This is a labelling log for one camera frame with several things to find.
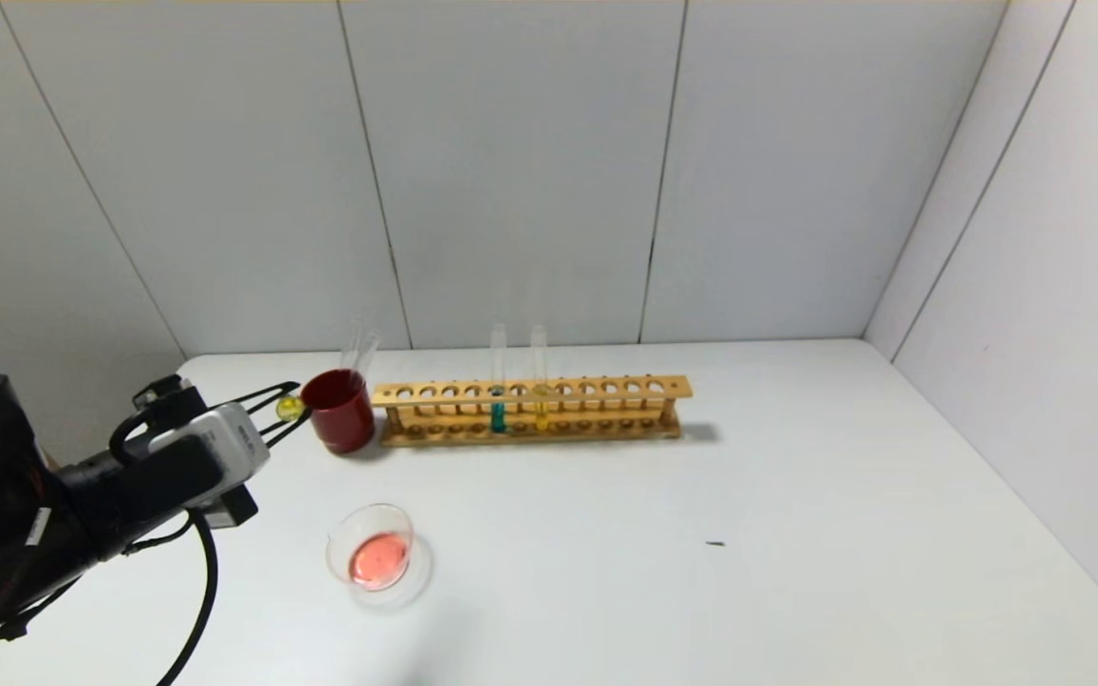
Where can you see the empty clear test tube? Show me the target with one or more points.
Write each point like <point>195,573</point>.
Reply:
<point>355,353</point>

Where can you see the clear glass beaker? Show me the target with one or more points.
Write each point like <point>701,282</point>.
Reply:
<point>377,562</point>

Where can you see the dark red cup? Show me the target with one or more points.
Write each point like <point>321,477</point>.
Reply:
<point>339,419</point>

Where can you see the wooden test tube rack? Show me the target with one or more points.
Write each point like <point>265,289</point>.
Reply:
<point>606,389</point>

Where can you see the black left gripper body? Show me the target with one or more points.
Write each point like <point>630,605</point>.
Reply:
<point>242,437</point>

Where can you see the grey and black wrist camera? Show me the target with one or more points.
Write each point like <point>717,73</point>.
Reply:
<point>225,438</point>

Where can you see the test tube with yellow pigment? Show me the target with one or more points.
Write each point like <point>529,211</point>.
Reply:
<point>290,408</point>
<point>540,415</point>

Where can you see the test tube with teal pigment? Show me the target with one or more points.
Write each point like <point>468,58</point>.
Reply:
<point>498,417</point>

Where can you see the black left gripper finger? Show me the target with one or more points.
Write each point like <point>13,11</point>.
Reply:
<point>284,427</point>
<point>273,391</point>

